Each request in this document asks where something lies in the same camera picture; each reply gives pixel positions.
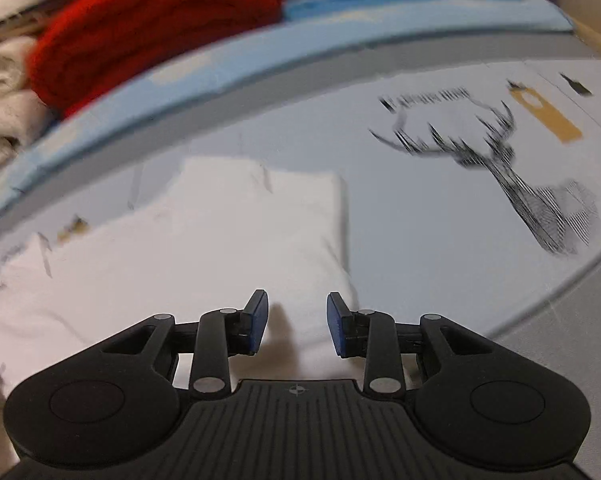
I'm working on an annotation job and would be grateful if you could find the white long sleeve shirt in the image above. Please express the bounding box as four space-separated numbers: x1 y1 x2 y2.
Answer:
0 155 361 411

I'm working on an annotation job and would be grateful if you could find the red folded blanket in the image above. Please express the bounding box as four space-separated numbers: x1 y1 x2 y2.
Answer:
28 0 283 117

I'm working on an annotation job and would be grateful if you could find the light blue folded sheet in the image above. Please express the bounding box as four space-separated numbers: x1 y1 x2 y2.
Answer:
0 0 575 217

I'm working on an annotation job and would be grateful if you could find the cream folded blanket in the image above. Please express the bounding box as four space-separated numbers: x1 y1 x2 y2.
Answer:
0 36 53 169

